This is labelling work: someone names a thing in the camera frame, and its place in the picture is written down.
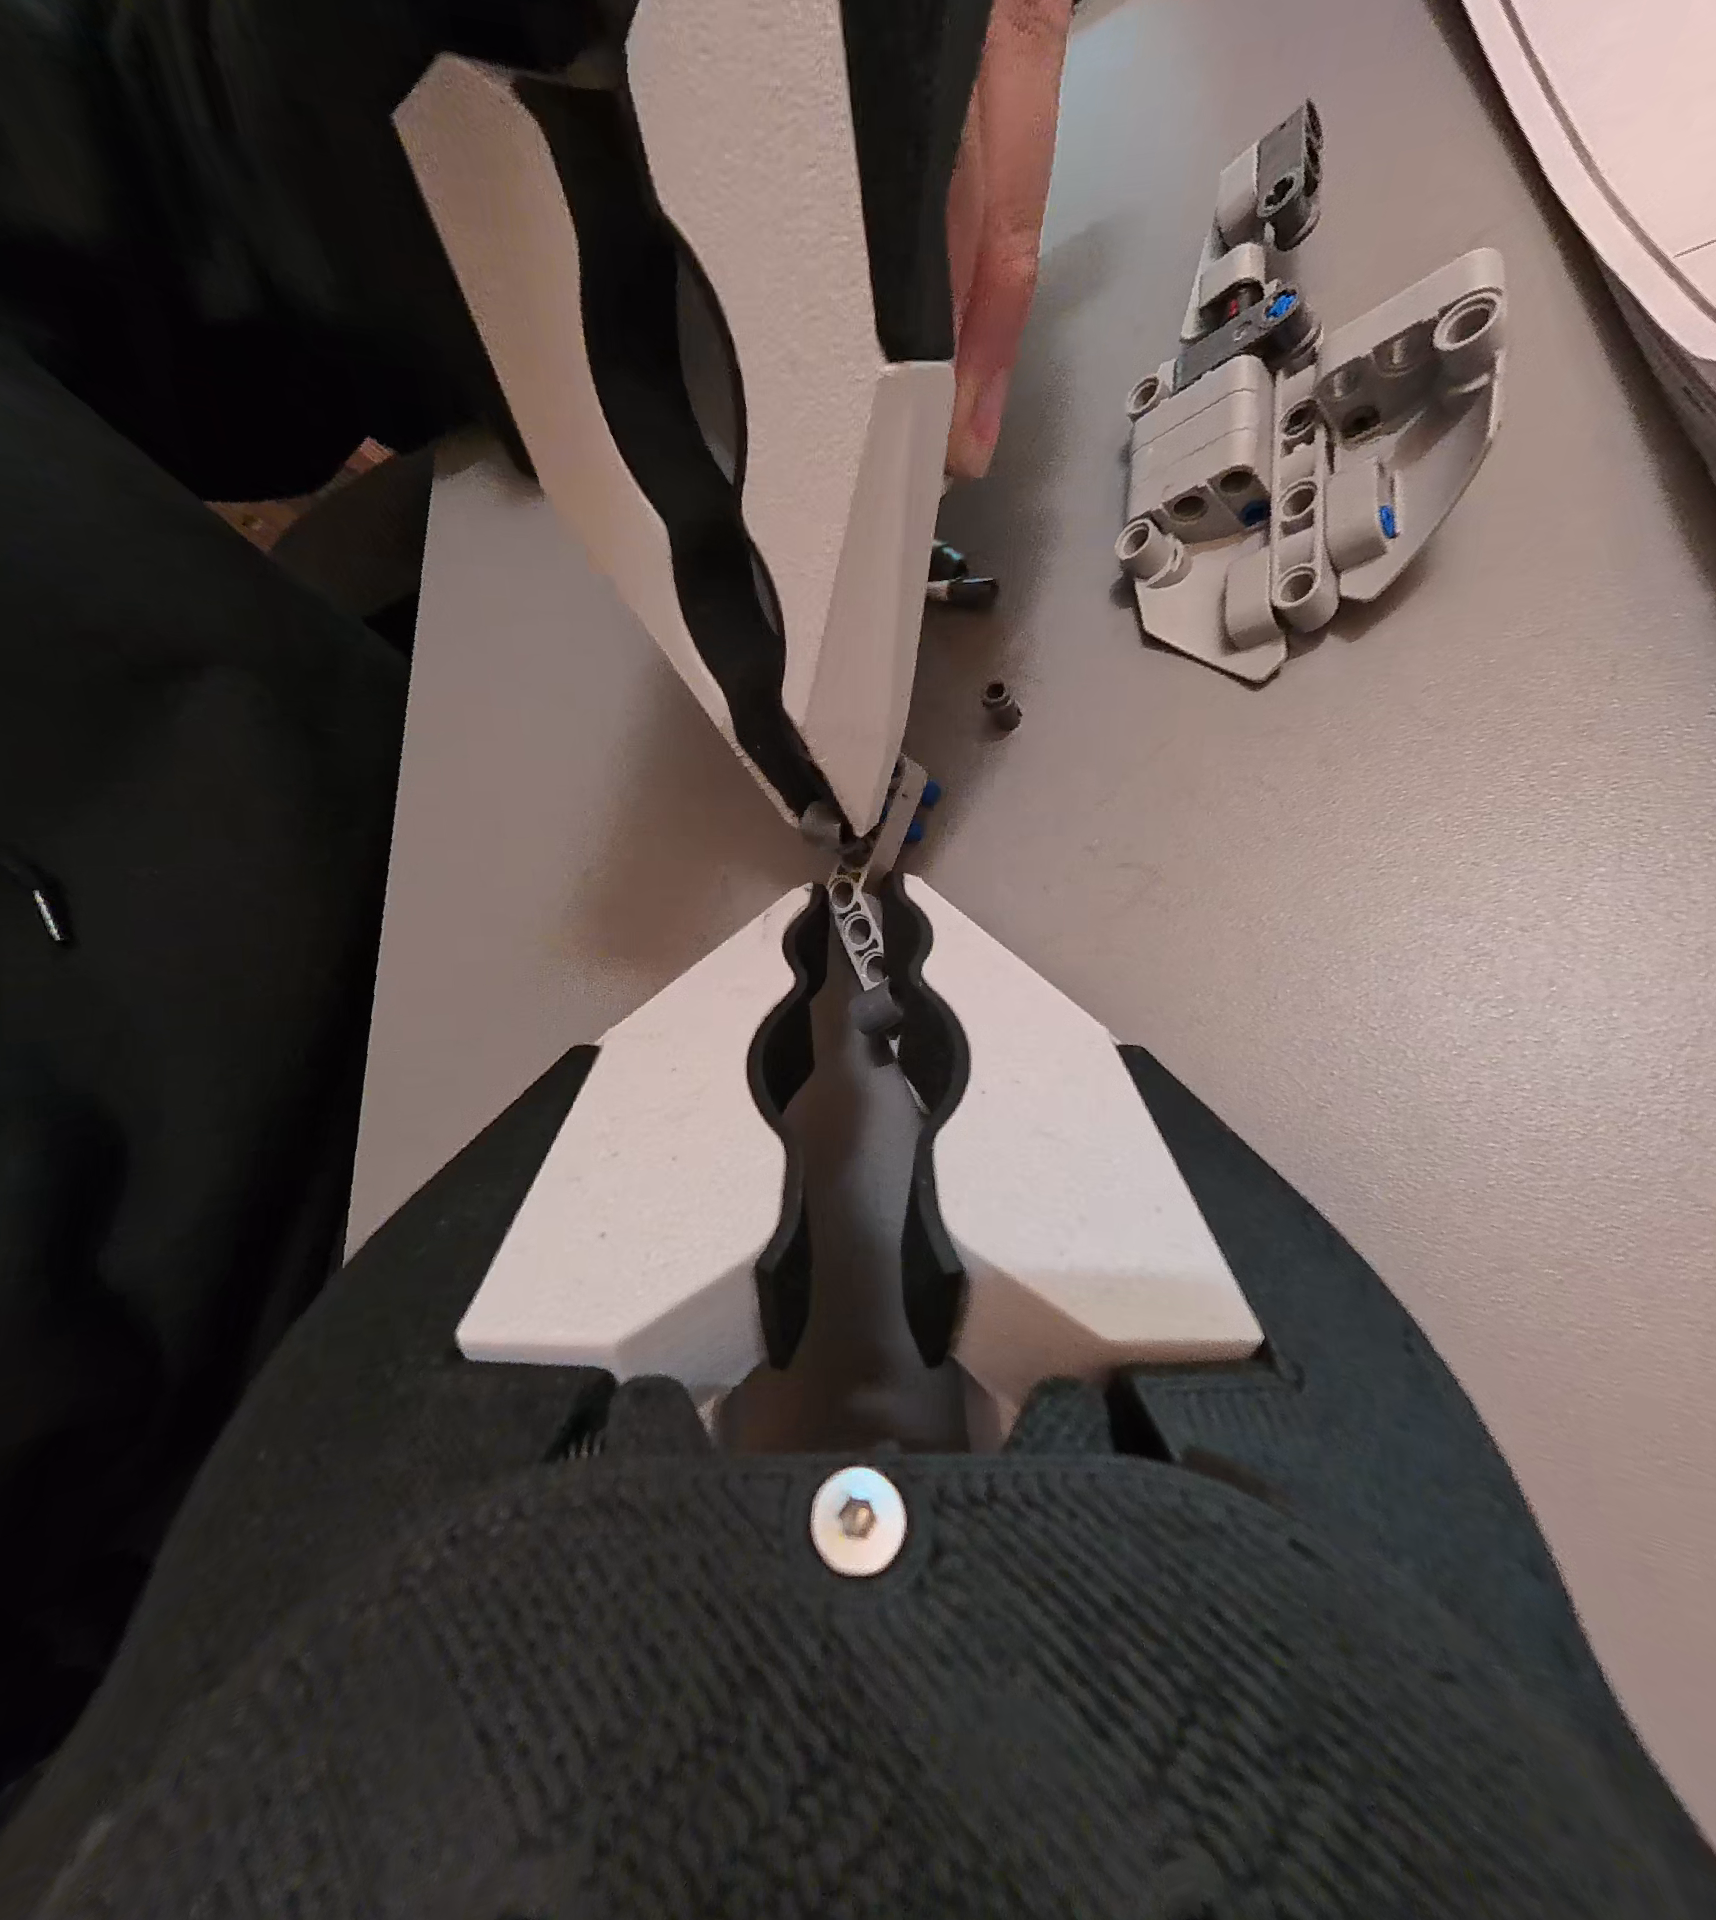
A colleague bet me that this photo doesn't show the person's left forearm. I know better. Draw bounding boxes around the person's left forearm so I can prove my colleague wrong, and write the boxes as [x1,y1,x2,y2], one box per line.
[0,0,649,504]

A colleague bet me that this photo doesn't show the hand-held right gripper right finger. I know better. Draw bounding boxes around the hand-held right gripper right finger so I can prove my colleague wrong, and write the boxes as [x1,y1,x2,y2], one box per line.
[888,876,1268,1417]

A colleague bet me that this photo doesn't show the grey connector with blue pins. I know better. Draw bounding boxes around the grey connector with blue pins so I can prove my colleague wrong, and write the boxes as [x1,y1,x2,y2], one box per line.
[803,755,949,876]

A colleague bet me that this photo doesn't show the white paper stack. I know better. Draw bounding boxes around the white paper stack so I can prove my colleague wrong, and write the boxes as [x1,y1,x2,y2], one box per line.
[1428,0,1716,670]

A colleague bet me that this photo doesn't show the small grey building-brick beam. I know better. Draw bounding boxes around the small grey building-brick beam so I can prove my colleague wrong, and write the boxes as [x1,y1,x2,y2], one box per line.
[819,858,938,1120]

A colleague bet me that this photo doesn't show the person's left hand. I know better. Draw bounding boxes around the person's left hand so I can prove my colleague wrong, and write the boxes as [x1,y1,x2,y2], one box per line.
[942,0,1079,483]

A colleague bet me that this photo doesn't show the grey desk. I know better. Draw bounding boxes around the grey desk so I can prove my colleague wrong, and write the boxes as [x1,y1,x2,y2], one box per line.
[340,0,1716,1920]

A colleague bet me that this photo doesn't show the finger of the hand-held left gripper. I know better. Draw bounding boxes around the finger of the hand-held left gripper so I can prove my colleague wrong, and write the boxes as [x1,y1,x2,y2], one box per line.
[389,54,852,831]
[630,0,964,839]

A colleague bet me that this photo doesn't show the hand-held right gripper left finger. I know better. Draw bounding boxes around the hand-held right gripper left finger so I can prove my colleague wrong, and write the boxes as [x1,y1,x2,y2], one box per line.
[452,883,830,1409]

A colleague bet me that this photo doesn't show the black hoodie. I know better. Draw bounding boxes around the black hoodie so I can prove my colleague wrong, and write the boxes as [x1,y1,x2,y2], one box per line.
[0,255,418,1920]

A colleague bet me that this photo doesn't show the grey building-brick assembly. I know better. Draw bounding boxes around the grey building-brick assembly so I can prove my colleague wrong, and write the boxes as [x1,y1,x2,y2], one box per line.
[1116,98,1509,692]

